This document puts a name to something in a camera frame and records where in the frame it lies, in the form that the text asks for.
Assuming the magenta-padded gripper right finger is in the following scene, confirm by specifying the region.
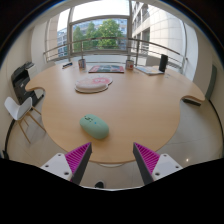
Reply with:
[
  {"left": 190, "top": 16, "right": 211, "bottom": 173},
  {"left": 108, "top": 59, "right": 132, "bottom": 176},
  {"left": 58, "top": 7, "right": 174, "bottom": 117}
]
[{"left": 132, "top": 142, "right": 184, "bottom": 186}]

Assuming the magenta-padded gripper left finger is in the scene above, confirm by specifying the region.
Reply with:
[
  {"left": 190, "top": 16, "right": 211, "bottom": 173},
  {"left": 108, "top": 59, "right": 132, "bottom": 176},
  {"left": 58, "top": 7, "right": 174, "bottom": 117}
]
[{"left": 40, "top": 142, "right": 93, "bottom": 186}]

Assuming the mint green computer mouse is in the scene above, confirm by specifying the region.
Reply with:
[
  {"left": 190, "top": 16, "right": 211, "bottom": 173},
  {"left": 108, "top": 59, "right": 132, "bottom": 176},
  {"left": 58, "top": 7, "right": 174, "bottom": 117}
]
[{"left": 79, "top": 114, "right": 110, "bottom": 140}]

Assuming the round pink cartoon mouse pad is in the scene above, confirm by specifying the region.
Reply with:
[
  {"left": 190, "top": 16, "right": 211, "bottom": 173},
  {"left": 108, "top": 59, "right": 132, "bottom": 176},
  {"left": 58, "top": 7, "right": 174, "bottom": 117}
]
[{"left": 74, "top": 74, "right": 114, "bottom": 94}]

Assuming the white chair with wooden legs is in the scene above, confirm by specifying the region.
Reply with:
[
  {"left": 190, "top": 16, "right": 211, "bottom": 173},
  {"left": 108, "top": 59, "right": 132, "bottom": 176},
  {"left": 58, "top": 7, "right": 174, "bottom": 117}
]
[{"left": 3, "top": 96, "right": 47, "bottom": 144}]

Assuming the light blue booklet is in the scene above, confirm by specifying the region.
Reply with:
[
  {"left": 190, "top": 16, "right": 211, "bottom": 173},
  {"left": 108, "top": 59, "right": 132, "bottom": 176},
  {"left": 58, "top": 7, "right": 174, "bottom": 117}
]
[{"left": 134, "top": 65, "right": 165, "bottom": 76}]

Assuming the dark blue stapler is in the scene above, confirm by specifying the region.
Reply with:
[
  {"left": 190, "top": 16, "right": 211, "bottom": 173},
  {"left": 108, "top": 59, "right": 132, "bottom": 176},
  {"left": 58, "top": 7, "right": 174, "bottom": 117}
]
[{"left": 61, "top": 61, "right": 74, "bottom": 70}]

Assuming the black upright speaker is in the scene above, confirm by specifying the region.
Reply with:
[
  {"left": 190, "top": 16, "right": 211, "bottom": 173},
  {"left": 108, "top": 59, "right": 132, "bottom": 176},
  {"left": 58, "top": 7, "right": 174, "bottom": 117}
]
[{"left": 158, "top": 53, "right": 169, "bottom": 73}]

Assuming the printed mug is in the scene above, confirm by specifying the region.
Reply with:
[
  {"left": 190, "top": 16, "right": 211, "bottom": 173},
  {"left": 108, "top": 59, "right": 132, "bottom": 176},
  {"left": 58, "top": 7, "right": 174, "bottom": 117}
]
[
  {"left": 77, "top": 58, "right": 87, "bottom": 70},
  {"left": 125, "top": 59, "right": 135, "bottom": 71}
]

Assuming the red magazine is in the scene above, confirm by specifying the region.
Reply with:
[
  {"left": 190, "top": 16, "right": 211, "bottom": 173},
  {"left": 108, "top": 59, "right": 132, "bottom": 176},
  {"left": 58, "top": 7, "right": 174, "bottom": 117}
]
[{"left": 87, "top": 64, "right": 125, "bottom": 74}]

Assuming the metal balcony railing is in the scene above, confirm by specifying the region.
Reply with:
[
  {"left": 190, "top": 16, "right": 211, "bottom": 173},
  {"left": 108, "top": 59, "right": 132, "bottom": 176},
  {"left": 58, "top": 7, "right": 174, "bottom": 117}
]
[{"left": 42, "top": 36, "right": 188, "bottom": 73}]

